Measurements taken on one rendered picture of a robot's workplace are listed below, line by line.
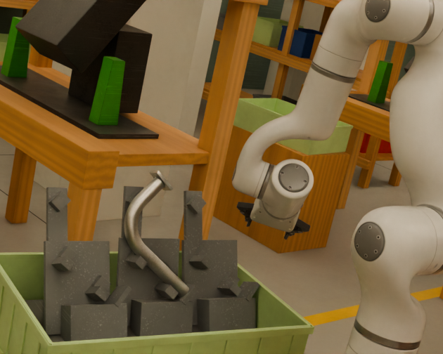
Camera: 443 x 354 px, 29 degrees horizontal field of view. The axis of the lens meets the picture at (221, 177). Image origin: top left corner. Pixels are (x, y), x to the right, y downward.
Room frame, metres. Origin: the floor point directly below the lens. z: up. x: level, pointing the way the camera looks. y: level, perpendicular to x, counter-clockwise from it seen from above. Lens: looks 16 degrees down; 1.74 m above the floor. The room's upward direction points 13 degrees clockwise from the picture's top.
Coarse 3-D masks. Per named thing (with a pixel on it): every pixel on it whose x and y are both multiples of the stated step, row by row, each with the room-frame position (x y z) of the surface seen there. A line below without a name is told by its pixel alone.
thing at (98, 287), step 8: (64, 248) 1.73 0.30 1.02; (64, 256) 1.68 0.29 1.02; (72, 256) 1.72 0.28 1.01; (56, 264) 1.68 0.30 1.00; (64, 264) 1.66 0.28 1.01; (72, 264) 1.67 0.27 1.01; (96, 280) 1.73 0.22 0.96; (104, 280) 1.74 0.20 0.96; (96, 288) 1.69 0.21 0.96; (104, 288) 1.73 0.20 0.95; (96, 296) 1.69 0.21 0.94; (104, 296) 1.69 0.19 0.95
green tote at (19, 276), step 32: (0, 256) 1.76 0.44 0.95; (32, 256) 1.80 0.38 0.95; (0, 288) 1.66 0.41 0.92; (32, 288) 1.80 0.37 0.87; (0, 320) 1.64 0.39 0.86; (32, 320) 1.48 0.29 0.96; (256, 320) 1.90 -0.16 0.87; (288, 320) 1.80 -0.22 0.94; (0, 352) 1.60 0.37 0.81; (32, 352) 1.47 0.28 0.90; (64, 352) 1.42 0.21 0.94; (96, 352) 1.46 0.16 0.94; (128, 352) 1.50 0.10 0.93; (160, 352) 1.54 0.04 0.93; (192, 352) 1.58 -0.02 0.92; (224, 352) 1.62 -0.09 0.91; (256, 352) 1.67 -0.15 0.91; (288, 352) 1.71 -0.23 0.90
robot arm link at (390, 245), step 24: (384, 216) 1.35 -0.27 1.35; (408, 216) 1.35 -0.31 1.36; (432, 216) 1.39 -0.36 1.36; (360, 240) 1.35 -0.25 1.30; (384, 240) 1.32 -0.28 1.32; (408, 240) 1.32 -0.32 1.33; (432, 240) 1.35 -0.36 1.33; (360, 264) 1.36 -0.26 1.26; (384, 264) 1.31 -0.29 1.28; (408, 264) 1.32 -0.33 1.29; (432, 264) 1.36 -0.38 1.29; (384, 288) 1.34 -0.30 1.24; (408, 288) 1.33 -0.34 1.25; (360, 312) 1.40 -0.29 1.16; (384, 312) 1.36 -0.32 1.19; (408, 312) 1.35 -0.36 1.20; (384, 336) 1.35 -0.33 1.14; (408, 336) 1.36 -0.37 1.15
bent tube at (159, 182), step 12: (156, 180) 1.84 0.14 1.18; (144, 192) 1.81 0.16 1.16; (156, 192) 1.83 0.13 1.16; (132, 204) 1.79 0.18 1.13; (144, 204) 1.80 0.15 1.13; (132, 216) 1.78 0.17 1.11; (132, 228) 1.77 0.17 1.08; (132, 240) 1.77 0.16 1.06; (144, 252) 1.77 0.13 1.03; (156, 264) 1.78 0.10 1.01; (168, 276) 1.79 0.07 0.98; (180, 288) 1.80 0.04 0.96
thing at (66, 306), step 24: (48, 192) 1.76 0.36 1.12; (48, 216) 1.74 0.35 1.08; (48, 240) 1.72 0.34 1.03; (48, 264) 1.70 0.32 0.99; (96, 264) 1.76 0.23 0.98; (48, 288) 1.68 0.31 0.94; (72, 288) 1.71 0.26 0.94; (48, 312) 1.66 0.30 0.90; (72, 312) 1.64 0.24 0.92; (96, 312) 1.67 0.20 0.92; (120, 312) 1.70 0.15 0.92; (72, 336) 1.62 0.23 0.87; (96, 336) 1.65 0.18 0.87; (120, 336) 1.67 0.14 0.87
